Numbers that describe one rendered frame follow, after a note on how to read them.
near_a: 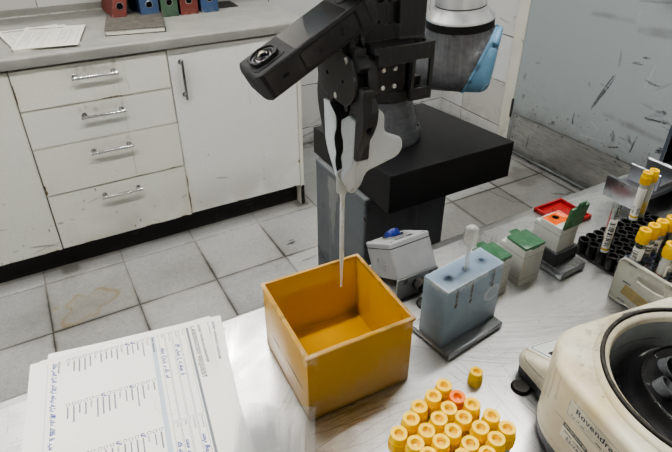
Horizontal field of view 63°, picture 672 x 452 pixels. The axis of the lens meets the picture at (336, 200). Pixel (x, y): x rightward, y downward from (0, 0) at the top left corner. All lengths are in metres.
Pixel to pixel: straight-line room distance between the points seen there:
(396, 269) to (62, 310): 1.71
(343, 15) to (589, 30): 2.45
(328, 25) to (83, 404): 0.49
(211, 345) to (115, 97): 1.57
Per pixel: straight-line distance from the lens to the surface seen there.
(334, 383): 0.62
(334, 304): 0.73
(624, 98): 2.79
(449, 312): 0.68
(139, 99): 2.20
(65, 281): 2.43
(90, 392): 0.71
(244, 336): 0.74
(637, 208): 1.02
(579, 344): 0.62
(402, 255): 0.76
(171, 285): 2.26
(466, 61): 0.96
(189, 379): 0.69
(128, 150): 2.26
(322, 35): 0.45
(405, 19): 0.50
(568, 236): 0.88
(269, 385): 0.68
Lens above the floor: 1.40
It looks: 31 degrees down
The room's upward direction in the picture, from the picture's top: straight up
